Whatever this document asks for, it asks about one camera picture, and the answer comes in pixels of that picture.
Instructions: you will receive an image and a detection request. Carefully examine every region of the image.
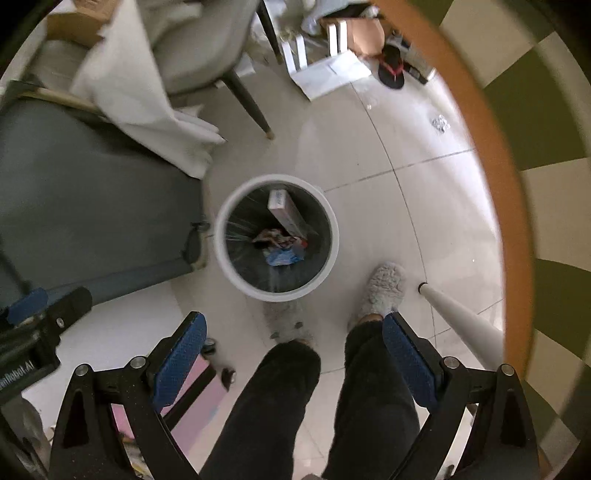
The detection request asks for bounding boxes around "open brown box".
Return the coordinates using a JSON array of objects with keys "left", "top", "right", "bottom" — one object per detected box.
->
[{"left": 320, "top": 16, "right": 387, "bottom": 59}]

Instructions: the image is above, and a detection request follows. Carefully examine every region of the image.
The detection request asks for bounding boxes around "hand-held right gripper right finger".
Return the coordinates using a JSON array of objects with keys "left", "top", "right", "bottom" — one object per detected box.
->
[{"left": 382, "top": 311, "right": 555, "bottom": 480}]

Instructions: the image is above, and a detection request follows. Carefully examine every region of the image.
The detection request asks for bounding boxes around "white cloth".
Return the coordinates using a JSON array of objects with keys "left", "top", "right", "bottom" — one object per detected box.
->
[{"left": 69, "top": 25, "right": 228, "bottom": 181}]

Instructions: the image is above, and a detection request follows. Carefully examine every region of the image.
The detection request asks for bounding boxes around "white table leg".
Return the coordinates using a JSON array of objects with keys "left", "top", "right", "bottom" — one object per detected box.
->
[{"left": 417, "top": 281, "right": 505, "bottom": 370}]

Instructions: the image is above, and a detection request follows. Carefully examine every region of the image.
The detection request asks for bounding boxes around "beige chair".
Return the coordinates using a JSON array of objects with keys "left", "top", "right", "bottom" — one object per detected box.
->
[{"left": 28, "top": 0, "right": 274, "bottom": 140}]

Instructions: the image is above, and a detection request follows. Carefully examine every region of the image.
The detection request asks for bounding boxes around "dark grey pad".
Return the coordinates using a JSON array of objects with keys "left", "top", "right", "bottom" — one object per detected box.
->
[{"left": 0, "top": 98, "right": 207, "bottom": 306}]

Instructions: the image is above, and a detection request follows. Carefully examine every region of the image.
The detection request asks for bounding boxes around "white round trash bin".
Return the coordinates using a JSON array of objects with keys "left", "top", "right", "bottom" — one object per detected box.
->
[{"left": 215, "top": 174, "right": 341, "bottom": 303}]

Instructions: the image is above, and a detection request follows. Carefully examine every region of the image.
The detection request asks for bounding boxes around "person's leg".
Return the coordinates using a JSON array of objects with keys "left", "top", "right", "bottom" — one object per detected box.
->
[
  {"left": 198, "top": 342, "right": 322, "bottom": 480},
  {"left": 321, "top": 316, "right": 422, "bottom": 480}
]

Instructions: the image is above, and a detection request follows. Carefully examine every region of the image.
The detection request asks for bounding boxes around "crumpled colourful wrapper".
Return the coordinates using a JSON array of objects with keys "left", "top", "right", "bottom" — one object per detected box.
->
[{"left": 253, "top": 227, "right": 297, "bottom": 250}]

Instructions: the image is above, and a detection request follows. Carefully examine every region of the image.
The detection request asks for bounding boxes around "blue plastic wrapper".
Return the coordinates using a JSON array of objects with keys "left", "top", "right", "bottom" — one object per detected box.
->
[{"left": 265, "top": 247, "right": 303, "bottom": 269}]

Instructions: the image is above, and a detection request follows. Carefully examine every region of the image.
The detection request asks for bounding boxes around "white paper bag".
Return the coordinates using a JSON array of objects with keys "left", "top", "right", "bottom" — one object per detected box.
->
[{"left": 281, "top": 32, "right": 373, "bottom": 101}]

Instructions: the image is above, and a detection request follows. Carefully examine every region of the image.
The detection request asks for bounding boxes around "brown cardboard box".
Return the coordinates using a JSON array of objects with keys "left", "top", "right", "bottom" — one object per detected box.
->
[{"left": 47, "top": 0, "right": 122, "bottom": 48}]

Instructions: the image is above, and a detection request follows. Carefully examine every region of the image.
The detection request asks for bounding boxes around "white cardboard box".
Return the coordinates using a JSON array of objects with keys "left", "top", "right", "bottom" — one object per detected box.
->
[{"left": 268, "top": 187, "right": 308, "bottom": 238}]

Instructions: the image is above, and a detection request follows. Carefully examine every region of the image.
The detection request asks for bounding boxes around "black red flip-flop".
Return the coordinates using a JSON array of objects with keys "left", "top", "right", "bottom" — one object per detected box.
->
[{"left": 377, "top": 45, "right": 407, "bottom": 90}]

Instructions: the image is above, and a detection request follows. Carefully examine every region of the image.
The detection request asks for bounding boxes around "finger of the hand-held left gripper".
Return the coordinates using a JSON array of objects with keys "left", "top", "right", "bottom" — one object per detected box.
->
[{"left": 0, "top": 286, "right": 93, "bottom": 344}]

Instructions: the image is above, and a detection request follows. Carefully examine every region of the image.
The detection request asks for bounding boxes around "grey fuzzy slipper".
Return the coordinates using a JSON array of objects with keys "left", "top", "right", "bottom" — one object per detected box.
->
[
  {"left": 352, "top": 261, "right": 408, "bottom": 330},
  {"left": 263, "top": 299, "right": 318, "bottom": 348}
]

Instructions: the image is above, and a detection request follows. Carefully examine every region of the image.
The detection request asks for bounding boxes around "round checkered table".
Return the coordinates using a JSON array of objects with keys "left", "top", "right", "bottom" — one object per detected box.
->
[{"left": 372, "top": 0, "right": 591, "bottom": 480}]

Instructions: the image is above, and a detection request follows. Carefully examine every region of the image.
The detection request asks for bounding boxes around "person's left leg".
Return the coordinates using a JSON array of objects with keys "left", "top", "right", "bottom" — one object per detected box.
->
[{"left": 198, "top": 342, "right": 322, "bottom": 480}]

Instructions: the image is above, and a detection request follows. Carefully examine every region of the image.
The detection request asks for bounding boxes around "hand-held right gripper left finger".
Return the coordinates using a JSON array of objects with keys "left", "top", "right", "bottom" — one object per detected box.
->
[{"left": 48, "top": 311, "right": 208, "bottom": 480}]

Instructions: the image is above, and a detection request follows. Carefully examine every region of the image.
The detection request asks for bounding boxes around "person's right leg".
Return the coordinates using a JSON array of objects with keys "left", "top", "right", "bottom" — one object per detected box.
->
[{"left": 321, "top": 316, "right": 422, "bottom": 480}]

